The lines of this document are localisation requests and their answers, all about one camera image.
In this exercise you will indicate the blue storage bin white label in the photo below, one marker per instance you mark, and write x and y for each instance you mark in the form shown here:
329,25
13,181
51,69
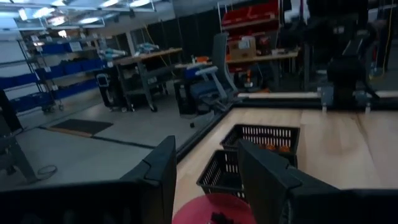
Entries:
73,46

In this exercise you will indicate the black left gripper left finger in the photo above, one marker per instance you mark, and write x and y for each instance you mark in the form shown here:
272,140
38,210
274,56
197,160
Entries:
158,186

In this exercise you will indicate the blue grey office chair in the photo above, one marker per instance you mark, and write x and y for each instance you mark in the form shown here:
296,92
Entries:
220,53

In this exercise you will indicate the pink translucent plastic bowl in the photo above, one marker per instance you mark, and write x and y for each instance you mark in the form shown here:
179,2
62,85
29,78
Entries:
199,211

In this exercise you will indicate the black slotted plastic basket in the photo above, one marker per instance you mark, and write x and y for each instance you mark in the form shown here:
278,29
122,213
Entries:
217,174
294,155

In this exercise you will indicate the black equipment cart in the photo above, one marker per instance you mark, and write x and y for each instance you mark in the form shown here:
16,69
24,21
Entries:
109,93

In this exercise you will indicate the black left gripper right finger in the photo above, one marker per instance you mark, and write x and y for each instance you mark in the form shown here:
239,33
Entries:
267,186

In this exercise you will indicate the black floor mat striped edge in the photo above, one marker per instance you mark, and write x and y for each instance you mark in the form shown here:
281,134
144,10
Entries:
81,126

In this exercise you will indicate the red storage bins rack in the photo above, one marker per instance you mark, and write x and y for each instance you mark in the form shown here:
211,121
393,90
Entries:
248,14

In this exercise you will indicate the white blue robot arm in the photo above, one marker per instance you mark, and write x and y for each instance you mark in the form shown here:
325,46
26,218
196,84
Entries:
112,53
147,47

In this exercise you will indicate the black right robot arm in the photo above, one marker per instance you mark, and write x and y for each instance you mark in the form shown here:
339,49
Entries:
345,74

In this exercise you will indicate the wooden top workbench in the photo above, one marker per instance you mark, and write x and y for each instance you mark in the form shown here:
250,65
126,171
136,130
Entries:
264,57
146,56

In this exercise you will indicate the brown cardboard box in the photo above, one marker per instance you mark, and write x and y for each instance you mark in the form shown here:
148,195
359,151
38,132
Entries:
242,49

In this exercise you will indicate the black aluminium table frame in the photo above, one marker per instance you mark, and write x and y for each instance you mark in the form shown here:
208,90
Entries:
280,104

